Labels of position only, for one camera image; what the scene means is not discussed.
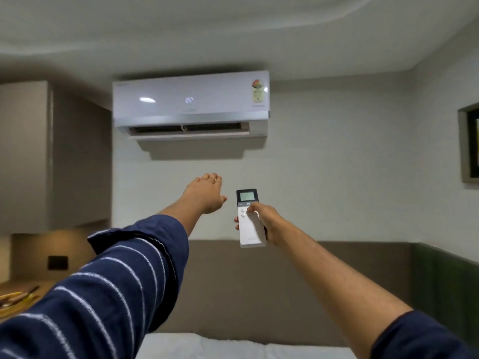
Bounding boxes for person's right hand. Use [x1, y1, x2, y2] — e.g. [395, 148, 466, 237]
[234, 203, 289, 247]

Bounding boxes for person's left hand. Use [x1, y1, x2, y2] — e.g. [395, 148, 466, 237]
[180, 173, 228, 215]

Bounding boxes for white remote control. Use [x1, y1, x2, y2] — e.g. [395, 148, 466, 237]
[236, 189, 267, 249]

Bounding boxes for person's left forearm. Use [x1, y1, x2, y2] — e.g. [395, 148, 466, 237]
[0, 200, 206, 359]

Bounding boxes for person's right forearm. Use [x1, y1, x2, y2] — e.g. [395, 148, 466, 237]
[277, 225, 479, 359]

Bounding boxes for brown padded headboard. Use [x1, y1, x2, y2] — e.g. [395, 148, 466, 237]
[155, 240, 414, 347]

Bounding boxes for white bed sheet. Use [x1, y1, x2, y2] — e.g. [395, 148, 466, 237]
[135, 333, 358, 359]

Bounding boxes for yellow items on shelf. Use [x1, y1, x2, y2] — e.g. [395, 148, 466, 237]
[0, 285, 41, 318]

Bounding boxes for white wall air conditioner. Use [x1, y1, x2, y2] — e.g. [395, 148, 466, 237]
[112, 70, 271, 141]

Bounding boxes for grey wall cabinet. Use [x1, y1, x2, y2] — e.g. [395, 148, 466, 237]
[0, 81, 113, 236]

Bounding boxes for green padded wall panel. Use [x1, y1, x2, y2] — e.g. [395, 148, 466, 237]
[411, 243, 479, 350]

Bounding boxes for framed wall picture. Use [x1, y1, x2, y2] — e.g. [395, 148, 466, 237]
[457, 102, 479, 184]

